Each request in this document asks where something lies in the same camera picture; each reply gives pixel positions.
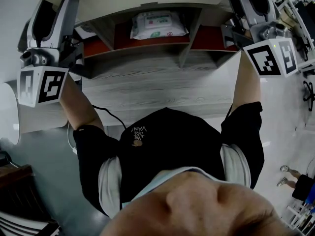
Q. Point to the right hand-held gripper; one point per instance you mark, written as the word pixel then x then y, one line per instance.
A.
pixel 268 58

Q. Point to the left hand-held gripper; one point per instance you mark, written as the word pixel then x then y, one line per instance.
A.
pixel 49 85

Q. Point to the grey wooden shelf unit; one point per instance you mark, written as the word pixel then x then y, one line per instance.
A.
pixel 147 48

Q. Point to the person's left forearm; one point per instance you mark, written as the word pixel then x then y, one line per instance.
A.
pixel 81 107

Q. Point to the person's right forearm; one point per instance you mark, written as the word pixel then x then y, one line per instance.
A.
pixel 246 82

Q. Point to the white wet wipes packet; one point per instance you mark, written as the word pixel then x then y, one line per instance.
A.
pixel 157 24

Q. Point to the black office chair base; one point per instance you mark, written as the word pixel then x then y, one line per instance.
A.
pixel 309 95

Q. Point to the white power adapter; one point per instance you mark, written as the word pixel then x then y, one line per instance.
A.
pixel 74 150

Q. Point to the person's black t-shirt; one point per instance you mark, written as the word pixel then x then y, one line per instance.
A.
pixel 172 146

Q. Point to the dark wooden chair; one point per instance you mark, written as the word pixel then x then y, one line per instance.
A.
pixel 19 193

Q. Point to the light blue face mask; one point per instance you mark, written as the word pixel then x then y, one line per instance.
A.
pixel 147 188

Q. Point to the white slatted bench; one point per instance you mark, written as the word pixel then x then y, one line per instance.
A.
pixel 24 226

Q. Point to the person's face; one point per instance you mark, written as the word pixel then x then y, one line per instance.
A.
pixel 197 210

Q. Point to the white metal rack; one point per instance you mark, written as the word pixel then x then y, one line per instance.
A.
pixel 300 217

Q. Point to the white table frame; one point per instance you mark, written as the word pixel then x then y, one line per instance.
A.
pixel 306 66

